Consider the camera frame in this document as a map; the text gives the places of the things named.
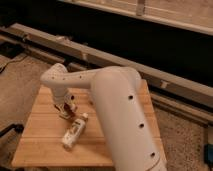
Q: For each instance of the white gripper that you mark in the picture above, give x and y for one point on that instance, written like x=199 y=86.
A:
x=61 y=96

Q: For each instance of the white sponge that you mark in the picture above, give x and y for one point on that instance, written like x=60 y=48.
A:
x=66 y=113

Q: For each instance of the wooden table board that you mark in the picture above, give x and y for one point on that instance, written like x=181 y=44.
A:
x=40 y=144

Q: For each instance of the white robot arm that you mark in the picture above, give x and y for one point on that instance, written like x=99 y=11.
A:
x=114 y=92

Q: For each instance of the white tube bottle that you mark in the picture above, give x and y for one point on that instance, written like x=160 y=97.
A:
x=74 y=131

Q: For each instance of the long metal rail beam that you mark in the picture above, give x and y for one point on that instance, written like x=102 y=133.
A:
x=199 y=98

